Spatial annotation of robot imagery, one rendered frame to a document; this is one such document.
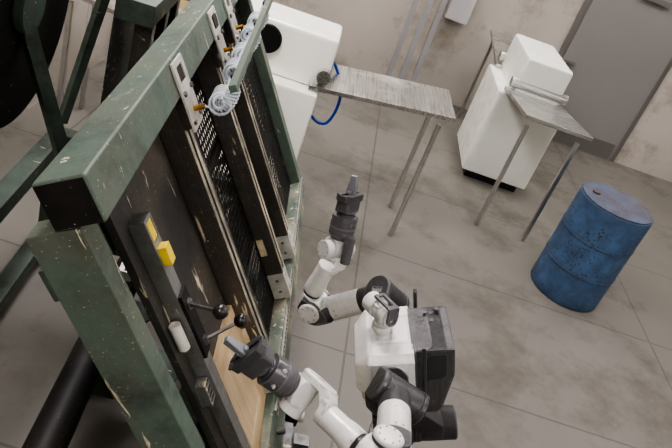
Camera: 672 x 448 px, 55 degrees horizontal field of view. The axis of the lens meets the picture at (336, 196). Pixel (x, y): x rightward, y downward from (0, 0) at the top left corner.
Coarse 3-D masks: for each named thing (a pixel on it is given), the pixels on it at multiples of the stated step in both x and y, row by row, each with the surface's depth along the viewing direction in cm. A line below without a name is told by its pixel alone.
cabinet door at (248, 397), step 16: (224, 320) 194; (224, 336) 189; (240, 336) 204; (224, 352) 186; (224, 368) 183; (224, 384) 181; (240, 384) 196; (256, 384) 211; (240, 400) 193; (256, 400) 209; (240, 416) 190; (256, 416) 205; (256, 432) 202
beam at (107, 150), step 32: (192, 0) 222; (192, 32) 185; (160, 64) 158; (192, 64) 180; (128, 96) 141; (160, 96) 150; (96, 128) 127; (128, 128) 129; (160, 128) 146; (64, 160) 116; (96, 160) 113; (128, 160) 126; (64, 192) 109; (96, 192) 111; (64, 224) 113
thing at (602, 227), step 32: (608, 192) 498; (576, 224) 484; (608, 224) 467; (640, 224) 465; (544, 256) 514; (576, 256) 486; (608, 256) 477; (544, 288) 509; (576, 288) 494; (608, 288) 505
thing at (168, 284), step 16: (128, 224) 143; (144, 224) 143; (144, 240) 145; (160, 240) 150; (144, 256) 147; (160, 256) 148; (160, 272) 149; (160, 288) 152; (176, 288) 154; (176, 304) 154; (176, 320) 157; (192, 336) 159; (192, 352) 162; (192, 368) 165; (208, 368) 165; (224, 400) 172; (224, 416) 174; (224, 432) 177; (240, 432) 180
